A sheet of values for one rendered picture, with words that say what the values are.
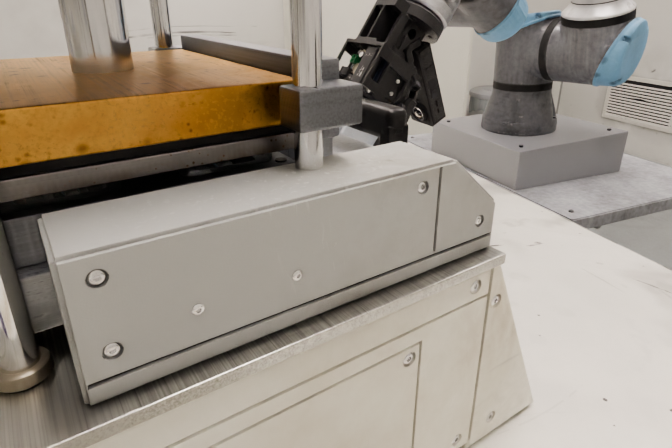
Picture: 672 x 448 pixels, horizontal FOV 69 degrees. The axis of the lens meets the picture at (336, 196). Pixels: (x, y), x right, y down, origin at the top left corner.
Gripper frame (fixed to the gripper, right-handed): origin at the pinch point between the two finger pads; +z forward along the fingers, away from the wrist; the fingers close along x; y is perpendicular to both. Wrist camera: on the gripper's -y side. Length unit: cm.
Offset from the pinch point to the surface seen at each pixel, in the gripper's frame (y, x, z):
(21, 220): 34.1, 21.8, 10.9
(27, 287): 32.9, 22.8, 13.4
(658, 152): -292, -84, -116
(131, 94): 32.5, 21.7, 3.6
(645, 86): -272, -103, -150
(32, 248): 33.2, 21.8, 12.0
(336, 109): 24.4, 25.6, -0.8
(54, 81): 34.6, 15.3, 5.0
